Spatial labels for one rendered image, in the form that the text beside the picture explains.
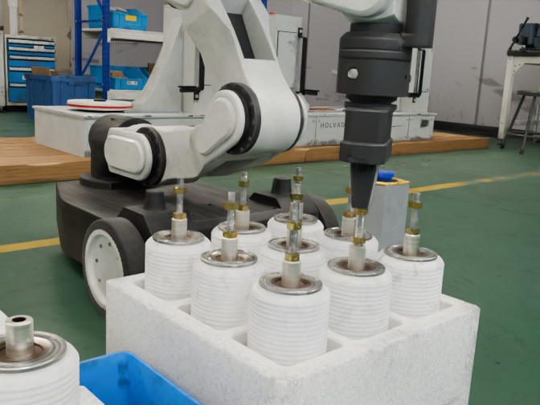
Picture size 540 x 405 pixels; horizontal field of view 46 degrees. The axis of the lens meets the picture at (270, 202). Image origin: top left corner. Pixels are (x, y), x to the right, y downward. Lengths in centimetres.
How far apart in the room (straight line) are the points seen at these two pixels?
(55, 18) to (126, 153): 579
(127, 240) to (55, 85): 415
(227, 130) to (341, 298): 52
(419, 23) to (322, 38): 705
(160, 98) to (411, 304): 248
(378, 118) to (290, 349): 28
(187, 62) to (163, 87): 18
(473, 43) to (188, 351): 594
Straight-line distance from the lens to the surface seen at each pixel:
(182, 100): 329
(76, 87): 539
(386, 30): 77
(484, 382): 116
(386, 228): 113
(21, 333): 57
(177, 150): 144
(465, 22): 664
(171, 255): 88
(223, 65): 130
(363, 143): 74
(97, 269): 133
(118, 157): 158
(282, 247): 89
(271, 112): 122
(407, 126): 439
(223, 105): 122
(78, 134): 291
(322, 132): 376
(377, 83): 75
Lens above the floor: 50
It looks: 12 degrees down
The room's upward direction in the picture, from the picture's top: 3 degrees clockwise
